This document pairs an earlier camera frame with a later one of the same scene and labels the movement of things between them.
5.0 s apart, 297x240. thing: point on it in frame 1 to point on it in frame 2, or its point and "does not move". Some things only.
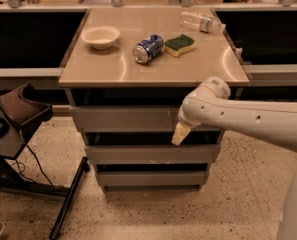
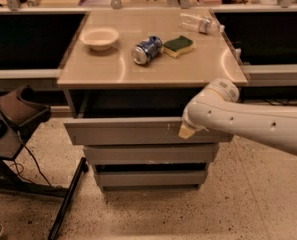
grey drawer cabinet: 128,74 does not move
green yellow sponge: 178,45 does not move
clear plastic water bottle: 201,23 does not move
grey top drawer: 130,119 to 138,131
